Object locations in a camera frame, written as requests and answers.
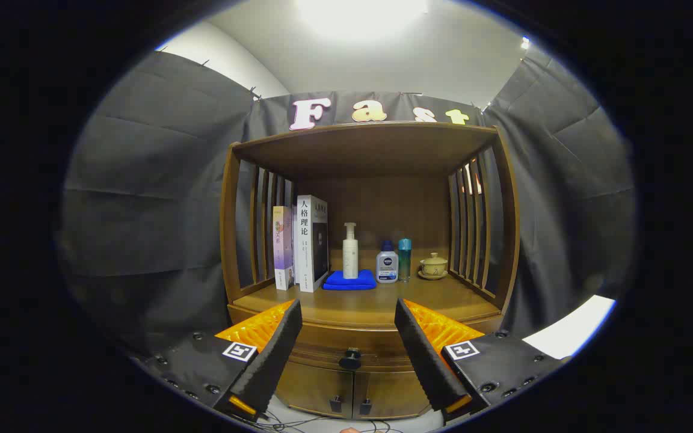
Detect white bottle blue cap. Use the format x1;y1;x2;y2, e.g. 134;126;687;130
375;241;399;284

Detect wooden cabinet door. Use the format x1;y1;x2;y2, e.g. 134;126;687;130
274;360;354;419
353;370;433;420

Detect white pump bottle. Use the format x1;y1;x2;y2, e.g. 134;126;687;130
342;223;359;280

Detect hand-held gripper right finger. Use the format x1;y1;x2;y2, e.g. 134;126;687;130
395;298;570;425

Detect slim teal bottle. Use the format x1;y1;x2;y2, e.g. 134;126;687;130
398;238;412;282

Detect black backdrop cloth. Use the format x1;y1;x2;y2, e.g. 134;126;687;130
58;42;636;361

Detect yellow lidded teacup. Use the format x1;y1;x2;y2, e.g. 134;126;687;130
420;253;448;276

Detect thick white book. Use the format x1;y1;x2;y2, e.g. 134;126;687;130
295;194;330;293

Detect thin purple book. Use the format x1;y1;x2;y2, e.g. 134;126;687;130
273;206;295;291

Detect wooden countertop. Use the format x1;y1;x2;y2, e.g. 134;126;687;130
231;274;502;328

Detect blue folded cloth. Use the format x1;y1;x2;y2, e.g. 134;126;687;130
322;269;377;291

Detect wooden drawer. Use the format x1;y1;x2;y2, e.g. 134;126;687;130
228;304;504;372

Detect white flat board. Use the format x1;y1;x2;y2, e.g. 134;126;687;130
522;295;617;360

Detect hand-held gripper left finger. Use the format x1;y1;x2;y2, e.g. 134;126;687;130
133;299;303;422

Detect wooden cabinet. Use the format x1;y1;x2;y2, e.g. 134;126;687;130
220;121;520;420

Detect floor cables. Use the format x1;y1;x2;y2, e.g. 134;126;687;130
226;412;404;433

